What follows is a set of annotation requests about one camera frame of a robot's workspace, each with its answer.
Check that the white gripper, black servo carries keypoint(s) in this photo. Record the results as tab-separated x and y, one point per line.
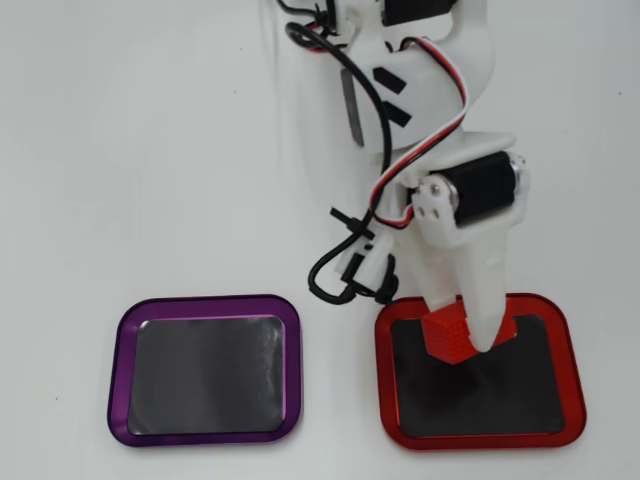
482	192

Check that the red studded block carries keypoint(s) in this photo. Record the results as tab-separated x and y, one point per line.
445	340

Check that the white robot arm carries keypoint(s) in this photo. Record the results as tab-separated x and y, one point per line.
430	95

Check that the black zip tie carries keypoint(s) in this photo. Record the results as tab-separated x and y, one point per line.
350	220

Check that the red metal tray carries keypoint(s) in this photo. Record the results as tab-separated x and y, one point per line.
475	400

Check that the purple metal tray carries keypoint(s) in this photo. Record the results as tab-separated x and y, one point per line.
205	375

